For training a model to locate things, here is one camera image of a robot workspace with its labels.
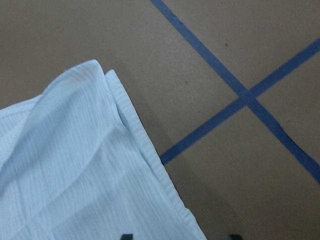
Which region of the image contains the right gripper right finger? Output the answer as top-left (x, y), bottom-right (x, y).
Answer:
top-left (229, 234), bottom-right (242, 240)

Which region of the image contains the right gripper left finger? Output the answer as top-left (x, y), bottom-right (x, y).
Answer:
top-left (120, 233), bottom-right (133, 240)

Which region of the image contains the light blue button shirt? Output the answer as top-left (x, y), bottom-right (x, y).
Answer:
top-left (0, 60), bottom-right (205, 240)

